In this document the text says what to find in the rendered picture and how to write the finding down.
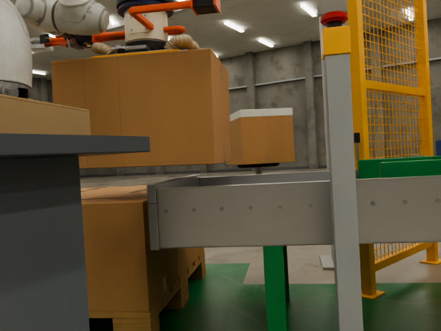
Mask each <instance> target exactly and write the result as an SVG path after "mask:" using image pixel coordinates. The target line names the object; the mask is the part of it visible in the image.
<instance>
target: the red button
mask: <svg viewBox="0 0 441 331"><path fill-rule="evenodd" d="M347 20H348V14H347V13H345V12H344V11H332V12H327V13H325V14H324V15H323V16H322V17H321V18H320V23H321V24H323V25H324V26H327V28H330V27H337V26H342V24H344V23H345V22H346V21H347Z"/></svg>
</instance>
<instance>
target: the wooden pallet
mask: <svg viewBox="0 0 441 331"><path fill-rule="evenodd" d="M205 275H206V271H205V250H204V251H203V252H202V253H201V254H200V255H199V256H198V258H197V259H196V260H195V261H194V262H193V264H191V266H189V268H188V269H187V270H186V271H185V272H184V273H183V275H182V276H181V277H180V278H179V279H178V280H177V281H176V282H175V283H174V284H173V286H172V287H171V288H170V289H169V290H168V291H167V293H166V294H165V295H164V296H163V297H162V298H161V299H160V300H159V301H158V303H157V304H156V305H155V306H154V307H153V308H152V310H151V311H150V312H89V318H94V319H112V322H113V331H159V314H160V313H161V311H162V310H163V309H182V308H183V307H184V306H185V304H186V302H187V301H188V300H189V292H188V280H200V279H203V278H204V276H205Z"/></svg>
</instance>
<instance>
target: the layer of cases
mask: <svg viewBox="0 0 441 331"><path fill-rule="evenodd" d="M81 205H82V216H83V236H84V247H85V267H86V277H87V298H88V308H89V312H150V311H151V310H152V308H153V307H154V306H155V305H156V304H157V303H158V301H159V300H160V299H161V298H162V297H163V296H164V295H165V294H166V293H167V291H168V290H169V289H170V288H171V287H172V286H173V284H174V283H175V282H176V281H177V280H178V279H179V278H180V277H181V276H182V275H183V273H184V272H185V271H186V270H187V269H188V268H189V266H191V264H193V262H194V261H195V260H196V259H197V258H198V256H199V255H200V254H201V253H202V252H203V251H204V248H164V249H160V250H150V230H149V218H148V195H147V185H138V186H124V187H96V188H81Z"/></svg>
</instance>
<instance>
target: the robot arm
mask: <svg viewBox="0 0 441 331"><path fill-rule="evenodd" d="M109 22H110V15H109V12H108V11H107V9H106V8H105V7H104V6H103V5H101V4H100V3H96V1H95V0H16V4H15V6H14V4H13V3H12V2H11V1H9V0H0V94H2V95H9V96H14V97H20V98H25V99H32V100H33V93H32V77H33V62H32V46H31V41H30V35H29V32H28V29H27V26H26V25H28V26H30V27H32V28H34V29H36V30H39V31H41V32H47V33H49V34H51V35H55V36H56V35H58V36H60V37H63V38H64V39H65V40H66V41H67V44H66V47H71V48H74V49H77V50H82V49H84V48H85V47H91V46H92V45H91V44H90V43H87V42H82V40H80V38H78V36H77V35H97V34H100V33H102V32H103V31H104V30H106V29H107V27H108V25H109ZM70 40H72V41H73V42H71V41H70Z"/></svg>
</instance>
